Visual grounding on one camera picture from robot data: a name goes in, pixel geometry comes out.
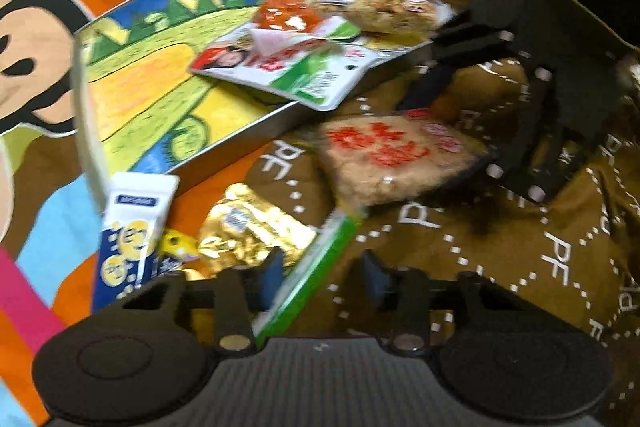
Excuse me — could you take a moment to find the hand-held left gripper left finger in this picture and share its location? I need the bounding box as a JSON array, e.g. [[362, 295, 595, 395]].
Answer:
[[117, 249, 287, 355]]

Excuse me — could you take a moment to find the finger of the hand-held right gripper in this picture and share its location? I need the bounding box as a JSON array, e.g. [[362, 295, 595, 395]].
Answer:
[[485, 57, 603, 206], [400, 0, 533, 110]]

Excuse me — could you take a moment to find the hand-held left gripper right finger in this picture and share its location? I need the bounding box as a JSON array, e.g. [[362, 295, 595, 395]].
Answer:
[[361, 251, 536, 355]]

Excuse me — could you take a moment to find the white green edged packet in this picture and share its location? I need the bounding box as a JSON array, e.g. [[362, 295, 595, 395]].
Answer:
[[252, 212, 364, 345]]

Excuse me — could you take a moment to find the gold foil snack packet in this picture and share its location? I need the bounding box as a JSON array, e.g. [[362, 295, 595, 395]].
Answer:
[[197, 183, 319, 269]]

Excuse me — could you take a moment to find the clear puffed rice cake packet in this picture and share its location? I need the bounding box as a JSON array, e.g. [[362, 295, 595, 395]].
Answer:
[[315, 108, 492, 211]]

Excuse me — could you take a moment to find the blue white stick packet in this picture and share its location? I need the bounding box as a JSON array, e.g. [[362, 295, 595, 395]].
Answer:
[[91, 172, 181, 314]]

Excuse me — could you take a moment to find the green white snack bag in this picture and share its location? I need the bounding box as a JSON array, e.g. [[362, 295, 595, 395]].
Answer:
[[189, 14, 386, 111]]

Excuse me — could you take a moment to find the orange red snack packet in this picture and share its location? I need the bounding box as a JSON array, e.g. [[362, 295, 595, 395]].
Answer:
[[249, 0, 322, 34]]

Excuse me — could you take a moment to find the dinosaur print metal tray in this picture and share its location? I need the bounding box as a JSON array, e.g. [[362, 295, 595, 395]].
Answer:
[[71, 0, 457, 182]]

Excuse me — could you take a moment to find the cartoon monkey printed blanket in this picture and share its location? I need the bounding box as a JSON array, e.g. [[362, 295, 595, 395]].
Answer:
[[0, 0, 640, 427]]

